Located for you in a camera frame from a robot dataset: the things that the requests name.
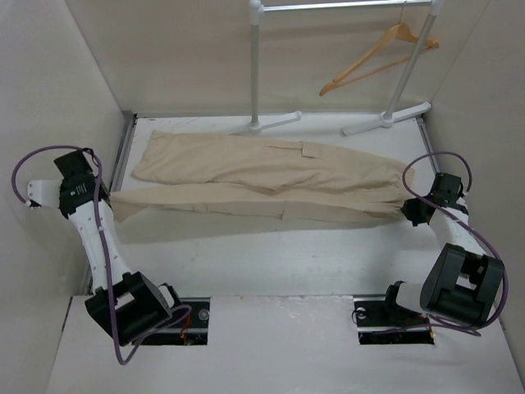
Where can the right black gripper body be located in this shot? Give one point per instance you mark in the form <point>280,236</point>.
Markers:
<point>413,207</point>

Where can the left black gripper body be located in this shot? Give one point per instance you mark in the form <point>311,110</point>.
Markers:
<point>62,187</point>

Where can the beige trousers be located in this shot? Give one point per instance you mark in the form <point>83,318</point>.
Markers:
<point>246,176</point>

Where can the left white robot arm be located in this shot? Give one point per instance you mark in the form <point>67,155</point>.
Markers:
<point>125,304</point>

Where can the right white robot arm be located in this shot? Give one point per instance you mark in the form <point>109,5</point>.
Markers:
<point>463,282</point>

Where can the wooden clothes hanger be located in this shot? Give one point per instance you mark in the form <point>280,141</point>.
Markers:
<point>399,32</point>

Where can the white metal clothes rack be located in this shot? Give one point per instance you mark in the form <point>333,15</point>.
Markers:
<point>257,124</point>

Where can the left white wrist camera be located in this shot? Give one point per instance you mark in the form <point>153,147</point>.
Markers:
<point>44,193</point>

